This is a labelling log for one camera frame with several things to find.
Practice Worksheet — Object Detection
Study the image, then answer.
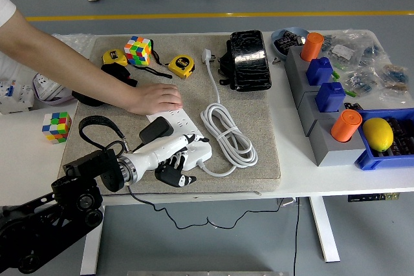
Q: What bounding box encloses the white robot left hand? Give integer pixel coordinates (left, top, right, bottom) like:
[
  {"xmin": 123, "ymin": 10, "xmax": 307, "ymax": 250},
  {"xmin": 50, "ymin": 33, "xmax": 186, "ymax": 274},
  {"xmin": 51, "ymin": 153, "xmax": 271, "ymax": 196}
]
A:
[{"xmin": 127, "ymin": 133, "xmax": 210, "ymax": 189}]

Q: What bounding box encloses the person's hand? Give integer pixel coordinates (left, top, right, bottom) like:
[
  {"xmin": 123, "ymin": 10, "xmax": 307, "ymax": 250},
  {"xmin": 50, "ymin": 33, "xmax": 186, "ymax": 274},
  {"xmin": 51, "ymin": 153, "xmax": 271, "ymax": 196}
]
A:
[{"xmin": 127, "ymin": 82, "xmax": 184, "ymax": 116}]

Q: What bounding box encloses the black power adapter plug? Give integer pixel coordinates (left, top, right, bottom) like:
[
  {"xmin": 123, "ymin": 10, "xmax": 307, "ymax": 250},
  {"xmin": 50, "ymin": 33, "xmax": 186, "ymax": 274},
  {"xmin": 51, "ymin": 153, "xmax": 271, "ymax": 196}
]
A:
[{"xmin": 138, "ymin": 116, "xmax": 175, "ymax": 144}]

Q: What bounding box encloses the white power strip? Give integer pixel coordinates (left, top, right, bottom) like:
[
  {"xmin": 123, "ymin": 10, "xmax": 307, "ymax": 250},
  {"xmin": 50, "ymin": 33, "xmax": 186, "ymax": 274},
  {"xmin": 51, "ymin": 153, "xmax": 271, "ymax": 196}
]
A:
[{"xmin": 146, "ymin": 107, "xmax": 213, "ymax": 171}]

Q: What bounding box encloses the black adapter cord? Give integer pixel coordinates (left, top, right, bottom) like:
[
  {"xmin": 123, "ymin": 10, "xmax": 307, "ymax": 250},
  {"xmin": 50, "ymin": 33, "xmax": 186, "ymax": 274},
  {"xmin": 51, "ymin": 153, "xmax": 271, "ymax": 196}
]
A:
[{"xmin": 125, "ymin": 140, "xmax": 282, "ymax": 230}]

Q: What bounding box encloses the yellow tape measure 5m print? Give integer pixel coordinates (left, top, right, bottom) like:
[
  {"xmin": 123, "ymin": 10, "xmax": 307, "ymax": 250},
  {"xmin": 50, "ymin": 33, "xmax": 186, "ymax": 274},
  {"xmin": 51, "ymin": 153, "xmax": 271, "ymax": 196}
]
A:
[{"xmin": 168, "ymin": 55, "xmax": 196, "ymax": 79}]

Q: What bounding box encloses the black cloth pouch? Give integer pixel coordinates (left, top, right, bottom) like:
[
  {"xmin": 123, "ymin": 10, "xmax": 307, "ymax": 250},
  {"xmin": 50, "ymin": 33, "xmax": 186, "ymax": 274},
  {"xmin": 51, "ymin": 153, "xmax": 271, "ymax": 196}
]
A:
[{"xmin": 71, "ymin": 63, "xmax": 138, "ymax": 108}]

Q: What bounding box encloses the large colourful puzzle cube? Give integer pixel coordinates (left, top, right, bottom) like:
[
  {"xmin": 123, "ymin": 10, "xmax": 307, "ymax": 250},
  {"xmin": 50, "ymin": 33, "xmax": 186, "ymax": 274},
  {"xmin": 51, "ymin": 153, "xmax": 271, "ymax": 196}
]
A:
[{"xmin": 124, "ymin": 36, "xmax": 153, "ymax": 66}]

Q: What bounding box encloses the small yellow tape measure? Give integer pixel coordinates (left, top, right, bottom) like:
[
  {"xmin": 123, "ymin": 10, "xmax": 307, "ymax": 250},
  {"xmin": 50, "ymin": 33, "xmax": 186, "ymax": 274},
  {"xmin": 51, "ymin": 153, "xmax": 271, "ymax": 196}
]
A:
[{"xmin": 102, "ymin": 48, "xmax": 129, "ymax": 67}]

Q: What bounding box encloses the glossy black case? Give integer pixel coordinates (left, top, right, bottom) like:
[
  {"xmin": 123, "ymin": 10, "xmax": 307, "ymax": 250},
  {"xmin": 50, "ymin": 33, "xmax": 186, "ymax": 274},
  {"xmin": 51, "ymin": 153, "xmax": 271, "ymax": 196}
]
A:
[{"xmin": 229, "ymin": 29, "xmax": 272, "ymax": 92}]

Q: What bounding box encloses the grey-brown mat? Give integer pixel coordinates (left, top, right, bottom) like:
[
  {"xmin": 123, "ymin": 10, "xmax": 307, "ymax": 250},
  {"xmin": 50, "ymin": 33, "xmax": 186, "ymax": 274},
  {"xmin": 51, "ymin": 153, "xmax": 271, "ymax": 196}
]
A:
[{"xmin": 57, "ymin": 34, "xmax": 281, "ymax": 196}]

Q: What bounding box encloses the small colourful puzzle cube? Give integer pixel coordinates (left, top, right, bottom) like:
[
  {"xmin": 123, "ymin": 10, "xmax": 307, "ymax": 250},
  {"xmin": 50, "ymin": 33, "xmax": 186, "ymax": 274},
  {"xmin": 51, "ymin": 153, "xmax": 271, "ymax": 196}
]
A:
[{"xmin": 41, "ymin": 111, "xmax": 72, "ymax": 145}]

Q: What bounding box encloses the white table leg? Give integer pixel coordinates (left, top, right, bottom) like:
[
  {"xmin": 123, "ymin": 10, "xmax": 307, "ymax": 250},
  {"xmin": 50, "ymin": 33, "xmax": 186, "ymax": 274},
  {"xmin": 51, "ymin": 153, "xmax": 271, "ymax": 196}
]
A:
[
  {"xmin": 80, "ymin": 206, "xmax": 106, "ymax": 276},
  {"xmin": 309, "ymin": 196, "xmax": 341, "ymax": 263}
]

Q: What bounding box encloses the large white socket panel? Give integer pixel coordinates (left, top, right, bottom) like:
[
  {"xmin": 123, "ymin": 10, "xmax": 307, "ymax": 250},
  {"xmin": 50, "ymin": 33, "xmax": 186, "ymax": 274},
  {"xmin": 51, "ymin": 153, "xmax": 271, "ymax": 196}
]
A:
[{"xmin": 33, "ymin": 74, "xmax": 65, "ymax": 99}]

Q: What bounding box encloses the grey holder block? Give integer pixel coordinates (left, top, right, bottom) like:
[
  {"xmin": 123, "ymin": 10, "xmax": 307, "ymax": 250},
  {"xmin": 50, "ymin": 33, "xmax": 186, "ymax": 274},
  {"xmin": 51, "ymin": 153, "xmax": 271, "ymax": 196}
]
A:
[
  {"xmin": 309, "ymin": 117, "xmax": 369, "ymax": 167},
  {"xmin": 283, "ymin": 45, "xmax": 324, "ymax": 109},
  {"xmin": 296, "ymin": 90, "xmax": 349, "ymax": 138}
]

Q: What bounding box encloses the black electronic modules pile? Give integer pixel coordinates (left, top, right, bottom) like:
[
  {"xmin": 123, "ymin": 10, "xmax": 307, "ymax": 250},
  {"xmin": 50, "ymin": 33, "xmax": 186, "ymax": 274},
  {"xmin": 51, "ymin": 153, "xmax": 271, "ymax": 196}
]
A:
[{"xmin": 274, "ymin": 30, "xmax": 307, "ymax": 56}]

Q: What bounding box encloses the white circuit breaker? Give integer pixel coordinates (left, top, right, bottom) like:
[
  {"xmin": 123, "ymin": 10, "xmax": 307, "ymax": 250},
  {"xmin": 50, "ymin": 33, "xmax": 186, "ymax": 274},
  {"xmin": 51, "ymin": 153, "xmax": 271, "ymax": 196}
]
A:
[{"xmin": 0, "ymin": 80, "xmax": 35, "ymax": 115}]

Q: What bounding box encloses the blue bowl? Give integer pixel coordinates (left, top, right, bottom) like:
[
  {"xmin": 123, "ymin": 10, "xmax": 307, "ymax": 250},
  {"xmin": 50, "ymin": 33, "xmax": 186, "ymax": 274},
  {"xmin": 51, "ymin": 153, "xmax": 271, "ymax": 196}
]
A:
[{"xmin": 270, "ymin": 27, "xmax": 311, "ymax": 62}]

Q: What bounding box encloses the orange cylinder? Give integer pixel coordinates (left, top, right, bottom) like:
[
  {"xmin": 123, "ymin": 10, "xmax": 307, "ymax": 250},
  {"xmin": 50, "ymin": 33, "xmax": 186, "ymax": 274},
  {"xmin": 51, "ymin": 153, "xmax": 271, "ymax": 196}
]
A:
[
  {"xmin": 330, "ymin": 109, "xmax": 362, "ymax": 143},
  {"xmin": 300, "ymin": 32, "xmax": 325, "ymax": 62}
]

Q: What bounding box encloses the blue block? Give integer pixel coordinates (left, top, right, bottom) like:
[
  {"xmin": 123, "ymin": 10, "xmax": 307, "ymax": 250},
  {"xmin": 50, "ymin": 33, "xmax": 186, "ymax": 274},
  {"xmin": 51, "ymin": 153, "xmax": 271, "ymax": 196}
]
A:
[
  {"xmin": 315, "ymin": 81, "xmax": 346, "ymax": 114},
  {"xmin": 305, "ymin": 56, "xmax": 334, "ymax": 86}
]

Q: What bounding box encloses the clear bag with white label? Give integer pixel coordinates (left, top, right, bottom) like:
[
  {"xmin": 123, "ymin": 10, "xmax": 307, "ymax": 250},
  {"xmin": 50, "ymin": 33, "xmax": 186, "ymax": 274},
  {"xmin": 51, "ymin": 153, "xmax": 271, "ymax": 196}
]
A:
[{"xmin": 325, "ymin": 30, "xmax": 386, "ymax": 67}]

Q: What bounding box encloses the blue storage bin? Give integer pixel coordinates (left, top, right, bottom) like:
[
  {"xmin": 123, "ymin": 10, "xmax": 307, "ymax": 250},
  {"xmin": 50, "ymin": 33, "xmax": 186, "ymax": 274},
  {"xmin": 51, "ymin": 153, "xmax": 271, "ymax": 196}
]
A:
[{"xmin": 354, "ymin": 107, "xmax": 414, "ymax": 172}]

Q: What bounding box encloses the black table control panel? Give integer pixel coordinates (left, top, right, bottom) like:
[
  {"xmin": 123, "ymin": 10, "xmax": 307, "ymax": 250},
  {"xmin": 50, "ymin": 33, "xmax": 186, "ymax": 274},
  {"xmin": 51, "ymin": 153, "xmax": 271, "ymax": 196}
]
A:
[{"xmin": 347, "ymin": 193, "xmax": 401, "ymax": 202}]

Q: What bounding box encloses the yellow lemon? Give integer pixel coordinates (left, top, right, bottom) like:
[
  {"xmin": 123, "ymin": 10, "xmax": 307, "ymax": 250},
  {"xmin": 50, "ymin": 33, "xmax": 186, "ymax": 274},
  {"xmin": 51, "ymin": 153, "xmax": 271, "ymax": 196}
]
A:
[{"xmin": 362, "ymin": 117, "xmax": 395, "ymax": 153}]

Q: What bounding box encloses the clear bag of resistors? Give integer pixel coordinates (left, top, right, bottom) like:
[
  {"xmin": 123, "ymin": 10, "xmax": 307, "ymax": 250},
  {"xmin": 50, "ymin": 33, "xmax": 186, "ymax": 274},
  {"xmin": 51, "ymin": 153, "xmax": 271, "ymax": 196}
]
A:
[{"xmin": 342, "ymin": 62, "xmax": 414, "ymax": 105}]

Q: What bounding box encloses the dark capacitors pile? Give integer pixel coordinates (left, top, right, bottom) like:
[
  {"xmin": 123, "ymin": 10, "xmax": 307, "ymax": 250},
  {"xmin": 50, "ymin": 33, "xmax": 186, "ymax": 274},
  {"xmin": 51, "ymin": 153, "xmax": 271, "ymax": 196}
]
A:
[{"xmin": 386, "ymin": 116, "xmax": 414, "ymax": 157}]

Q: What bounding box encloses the black wrist strap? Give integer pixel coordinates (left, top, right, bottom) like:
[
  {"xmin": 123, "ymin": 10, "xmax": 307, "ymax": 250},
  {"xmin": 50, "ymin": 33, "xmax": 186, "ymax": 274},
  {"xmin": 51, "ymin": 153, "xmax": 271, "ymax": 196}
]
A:
[{"xmin": 131, "ymin": 39, "xmax": 173, "ymax": 80}]

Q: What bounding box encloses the white power strip cable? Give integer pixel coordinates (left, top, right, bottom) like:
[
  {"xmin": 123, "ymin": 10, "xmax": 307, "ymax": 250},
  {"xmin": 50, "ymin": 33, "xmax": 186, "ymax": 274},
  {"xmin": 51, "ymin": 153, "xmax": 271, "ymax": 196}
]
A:
[{"xmin": 195, "ymin": 48, "xmax": 259, "ymax": 178}]

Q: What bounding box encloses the black strapped pouch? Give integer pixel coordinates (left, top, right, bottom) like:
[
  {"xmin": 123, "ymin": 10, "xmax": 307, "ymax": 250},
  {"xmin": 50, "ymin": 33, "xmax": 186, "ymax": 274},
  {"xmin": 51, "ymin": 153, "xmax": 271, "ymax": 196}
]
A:
[{"xmin": 217, "ymin": 39, "xmax": 237, "ymax": 89}]

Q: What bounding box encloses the black hanging cable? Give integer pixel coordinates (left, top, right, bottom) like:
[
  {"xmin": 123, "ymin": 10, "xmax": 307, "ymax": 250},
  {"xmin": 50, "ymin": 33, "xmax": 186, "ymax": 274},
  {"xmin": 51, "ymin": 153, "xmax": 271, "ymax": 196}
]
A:
[{"xmin": 292, "ymin": 198, "xmax": 300, "ymax": 276}]

